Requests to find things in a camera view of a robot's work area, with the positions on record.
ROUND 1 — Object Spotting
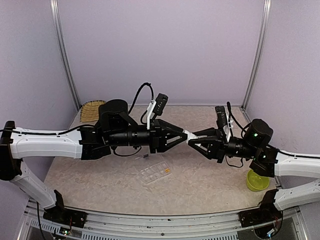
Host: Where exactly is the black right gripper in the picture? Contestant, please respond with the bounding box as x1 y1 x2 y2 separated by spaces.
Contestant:
188 127 258 164

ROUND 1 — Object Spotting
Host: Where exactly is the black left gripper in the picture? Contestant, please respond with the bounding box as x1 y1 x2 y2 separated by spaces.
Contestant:
108 119 189 154

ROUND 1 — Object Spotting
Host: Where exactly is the clear plastic pill organizer box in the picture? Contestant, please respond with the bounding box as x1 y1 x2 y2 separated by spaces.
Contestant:
134 154 172 184

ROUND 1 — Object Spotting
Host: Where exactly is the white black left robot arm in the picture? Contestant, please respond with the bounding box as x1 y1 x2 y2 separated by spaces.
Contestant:
0 99 190 223

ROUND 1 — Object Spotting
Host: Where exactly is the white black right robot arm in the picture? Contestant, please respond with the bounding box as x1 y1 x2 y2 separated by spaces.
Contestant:
187 119 320 222

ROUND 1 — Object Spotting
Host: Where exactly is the green plastic bowl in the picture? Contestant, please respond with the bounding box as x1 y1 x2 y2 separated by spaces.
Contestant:
246 169 270 192

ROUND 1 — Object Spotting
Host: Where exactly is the woven bamboo tray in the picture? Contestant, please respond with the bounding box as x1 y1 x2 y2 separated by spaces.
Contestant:
80 100 106 123

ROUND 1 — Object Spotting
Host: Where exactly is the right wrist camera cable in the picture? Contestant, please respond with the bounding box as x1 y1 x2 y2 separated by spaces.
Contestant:
226 101 251 138

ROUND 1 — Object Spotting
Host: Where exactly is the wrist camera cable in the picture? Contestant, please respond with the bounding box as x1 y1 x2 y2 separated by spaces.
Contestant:
226 101 251 138
127 82 155 125

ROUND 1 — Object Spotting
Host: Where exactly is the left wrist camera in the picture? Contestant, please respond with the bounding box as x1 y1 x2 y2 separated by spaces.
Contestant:
146 93 169 130

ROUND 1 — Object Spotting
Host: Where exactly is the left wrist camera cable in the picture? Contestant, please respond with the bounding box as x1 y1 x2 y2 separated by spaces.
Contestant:
127 82 155 125

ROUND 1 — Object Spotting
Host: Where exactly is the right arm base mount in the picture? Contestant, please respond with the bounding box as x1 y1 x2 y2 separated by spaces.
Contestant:
238 189 283 228

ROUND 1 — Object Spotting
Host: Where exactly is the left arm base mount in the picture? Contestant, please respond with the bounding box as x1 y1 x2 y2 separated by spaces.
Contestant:
43 190 88 228

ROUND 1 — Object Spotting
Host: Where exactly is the aluminium right corner post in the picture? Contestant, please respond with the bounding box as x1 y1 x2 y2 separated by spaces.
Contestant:
241 0 272 112

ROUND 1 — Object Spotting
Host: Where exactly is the aluminium corner post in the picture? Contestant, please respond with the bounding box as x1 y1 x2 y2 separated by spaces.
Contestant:
241 0 272 112
50 0 82 111

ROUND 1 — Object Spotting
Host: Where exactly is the aluminium front frame rail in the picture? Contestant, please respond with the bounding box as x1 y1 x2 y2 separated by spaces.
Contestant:
17 199 308 240

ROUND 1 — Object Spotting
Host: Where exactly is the aluminium left corner post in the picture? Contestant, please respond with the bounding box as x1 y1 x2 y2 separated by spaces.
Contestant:
50 0 82 111

